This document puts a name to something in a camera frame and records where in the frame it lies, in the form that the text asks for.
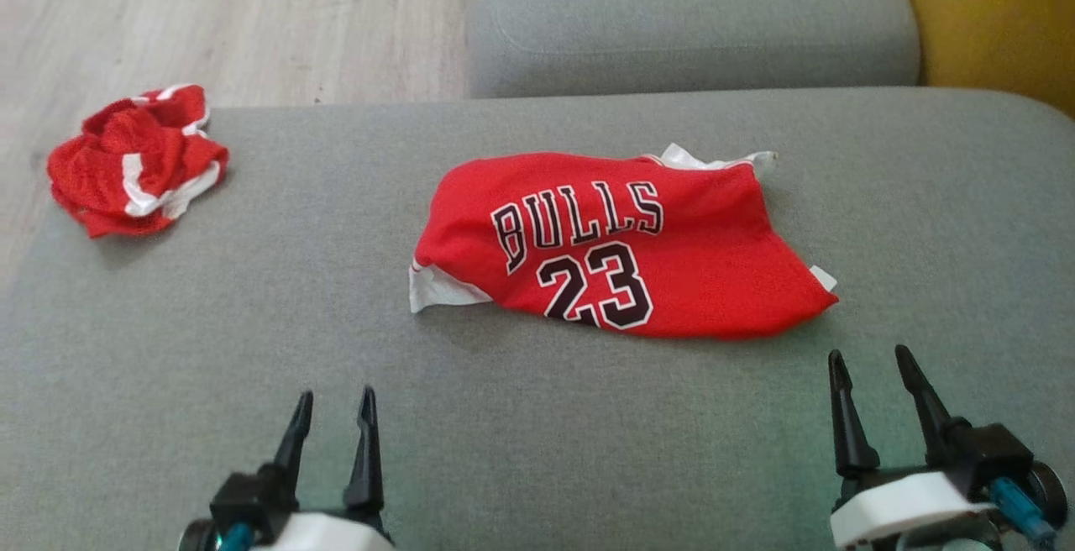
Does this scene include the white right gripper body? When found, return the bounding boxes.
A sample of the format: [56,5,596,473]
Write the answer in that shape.
[830,470,998,551]

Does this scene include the red shorts with white stripes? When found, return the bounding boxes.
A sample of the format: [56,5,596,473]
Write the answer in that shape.
[46,83,230,239]

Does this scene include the grey and yellow sofa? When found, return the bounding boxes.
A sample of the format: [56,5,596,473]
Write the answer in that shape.
[0,87,1075,551]

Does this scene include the red Bulls basketball jersey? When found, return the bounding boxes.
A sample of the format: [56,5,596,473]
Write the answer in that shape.
[409,143,840,340]

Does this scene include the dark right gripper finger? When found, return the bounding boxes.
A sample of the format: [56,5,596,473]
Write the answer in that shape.
[894,344,972,467]
[829,349,881,479]

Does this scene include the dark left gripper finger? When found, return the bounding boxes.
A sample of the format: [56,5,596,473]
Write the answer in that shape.
[343,386,385,512]
[272,391,315,475]

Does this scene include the grey sofa seat cushion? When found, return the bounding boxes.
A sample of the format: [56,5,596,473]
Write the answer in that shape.
[464,0,922,99]

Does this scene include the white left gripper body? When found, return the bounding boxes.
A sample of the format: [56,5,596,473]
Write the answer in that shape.
[252,512,396,551]

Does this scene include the large yellow sofa backrest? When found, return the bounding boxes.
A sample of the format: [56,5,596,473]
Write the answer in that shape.
[888,0,1075,119]

